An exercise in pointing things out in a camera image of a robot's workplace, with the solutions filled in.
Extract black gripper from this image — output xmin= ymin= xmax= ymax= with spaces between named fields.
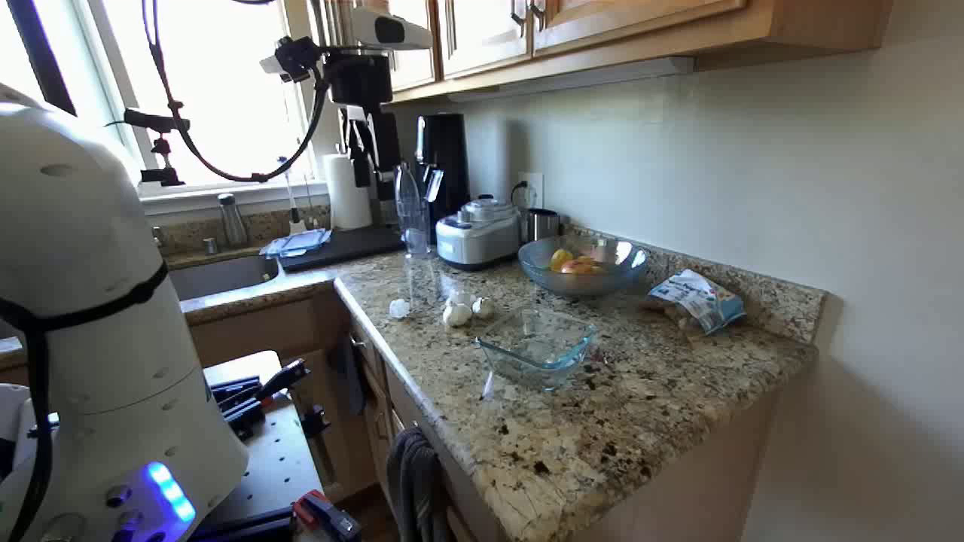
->
xmin=322 ymin=51 xmax=391 ymax=112

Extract wooden upper cabinets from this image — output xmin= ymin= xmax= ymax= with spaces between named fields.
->
xmin=322 ymin=0 xmax=894 ymax=103

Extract clear glass container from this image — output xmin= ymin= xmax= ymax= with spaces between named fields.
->
xmin=475 ymin=309 xmax=601 ymax=388

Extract black soda maker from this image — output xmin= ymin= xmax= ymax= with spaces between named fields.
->
xmin=415 ymin=114 xmax=470 ymax=220

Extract grey hanging towel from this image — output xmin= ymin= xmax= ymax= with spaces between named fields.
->
xmin=385 ymin=427 xmax=452 ymax=542

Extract glass fruit bowl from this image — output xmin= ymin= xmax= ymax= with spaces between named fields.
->
xmin=517 ymin=239 xmax=647 ymax=298

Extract silver food processor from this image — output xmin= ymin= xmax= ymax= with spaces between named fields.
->
xmin=433 ymin=198 xmax=520 ymax=268

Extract kitchen sink faucet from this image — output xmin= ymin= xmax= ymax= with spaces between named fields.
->
xmin=218 ymin=194 xmax=250 ymax=246

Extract black dish drying mat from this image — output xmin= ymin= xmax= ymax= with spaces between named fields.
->
xmin=276 ymin=227 xmax=400 ymax=272

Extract orange fruits in bowl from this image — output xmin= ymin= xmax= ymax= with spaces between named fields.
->
xmin=550 ymin=246 xmax=603 ymax=276

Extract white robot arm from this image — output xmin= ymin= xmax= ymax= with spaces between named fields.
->
xmin=0 ymin=88 xmax=322 ymax=542

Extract clear water bottle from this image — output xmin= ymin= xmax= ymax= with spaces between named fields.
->
xmin=396 ymin=165 xmax=440 ymax=308

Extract white wall outlet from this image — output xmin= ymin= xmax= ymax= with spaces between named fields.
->
xmin=520 ymin=171 xmax=547 ymax=209

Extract blue white snack bag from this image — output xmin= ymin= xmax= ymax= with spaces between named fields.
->
xmin=652 ymin=268 xmax=748 ymax=333

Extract white paper towel roll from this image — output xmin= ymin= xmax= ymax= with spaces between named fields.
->
xmin=322 ymin=154 xmax=371 ymax=229

